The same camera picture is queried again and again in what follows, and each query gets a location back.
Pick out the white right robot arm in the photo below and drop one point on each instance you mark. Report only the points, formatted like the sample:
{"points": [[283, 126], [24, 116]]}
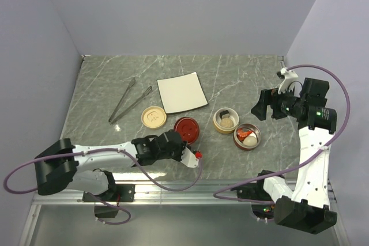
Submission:
{"points": [[306, 207]]}

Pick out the beige white-lined bowl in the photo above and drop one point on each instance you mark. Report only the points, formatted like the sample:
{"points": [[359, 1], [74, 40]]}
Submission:
{"points": [[216, 121]]}

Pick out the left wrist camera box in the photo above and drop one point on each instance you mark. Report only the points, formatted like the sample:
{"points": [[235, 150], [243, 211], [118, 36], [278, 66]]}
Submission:
{"points": [[147, 152]]}

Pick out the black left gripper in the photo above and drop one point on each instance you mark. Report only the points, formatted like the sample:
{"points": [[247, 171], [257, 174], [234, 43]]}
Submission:
{"points": [[181, 146]]}

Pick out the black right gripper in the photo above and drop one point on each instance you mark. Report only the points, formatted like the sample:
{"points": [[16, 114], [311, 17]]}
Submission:
{"points": [[260, 110]]}

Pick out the red shrimp toy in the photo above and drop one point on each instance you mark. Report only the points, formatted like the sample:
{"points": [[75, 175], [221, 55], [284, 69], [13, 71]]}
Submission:
{"points": [[243, 133]]}

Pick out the steamed bun toy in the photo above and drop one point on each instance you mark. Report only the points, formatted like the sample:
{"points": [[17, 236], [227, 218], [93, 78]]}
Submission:
{"points": [[226, 123]]}

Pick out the red round lid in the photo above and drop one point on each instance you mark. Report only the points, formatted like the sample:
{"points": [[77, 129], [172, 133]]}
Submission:
{"points": [[188, 129]]}

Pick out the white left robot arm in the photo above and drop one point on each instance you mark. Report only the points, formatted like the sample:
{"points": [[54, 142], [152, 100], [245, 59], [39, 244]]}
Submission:
{"points": [[86, 168]]}

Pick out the white square plate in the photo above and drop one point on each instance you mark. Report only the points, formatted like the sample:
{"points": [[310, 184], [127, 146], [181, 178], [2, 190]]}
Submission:
{"points": [[182, 93]]}

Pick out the white egg toy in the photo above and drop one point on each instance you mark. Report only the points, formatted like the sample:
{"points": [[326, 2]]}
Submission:
{"points": [[250, 141]]}

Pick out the salmon sushi roll toy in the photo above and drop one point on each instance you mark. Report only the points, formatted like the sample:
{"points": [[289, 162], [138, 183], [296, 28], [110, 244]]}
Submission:
{"points": [[224, 114]]}

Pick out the metal food tongs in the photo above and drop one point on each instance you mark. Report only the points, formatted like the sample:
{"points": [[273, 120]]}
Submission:
{"points": [[123, 106]]}

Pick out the steel-lined red bowl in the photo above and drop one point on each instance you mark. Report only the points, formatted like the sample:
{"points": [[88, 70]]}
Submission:
{"points": [[256, 133]]}

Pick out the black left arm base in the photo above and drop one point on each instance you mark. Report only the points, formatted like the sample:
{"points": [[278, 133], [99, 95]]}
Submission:
{"points": [[108, 206]]}

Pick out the beige round lid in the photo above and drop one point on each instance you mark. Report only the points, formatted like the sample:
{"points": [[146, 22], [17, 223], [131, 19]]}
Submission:
{"points": [[154, 117]]}

